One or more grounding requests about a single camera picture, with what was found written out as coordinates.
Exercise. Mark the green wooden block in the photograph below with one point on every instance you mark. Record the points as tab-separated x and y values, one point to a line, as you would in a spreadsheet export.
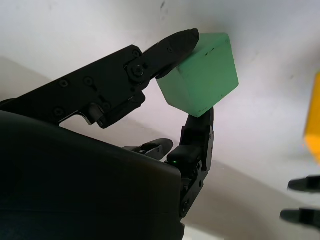
202	77

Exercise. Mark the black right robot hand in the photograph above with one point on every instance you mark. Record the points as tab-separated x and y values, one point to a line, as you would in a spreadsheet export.
87	180

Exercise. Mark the yellow wooden block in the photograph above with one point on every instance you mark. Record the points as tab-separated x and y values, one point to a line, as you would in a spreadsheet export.
313	125

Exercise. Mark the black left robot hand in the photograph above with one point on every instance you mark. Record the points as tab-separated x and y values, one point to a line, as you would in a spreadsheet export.
307	183

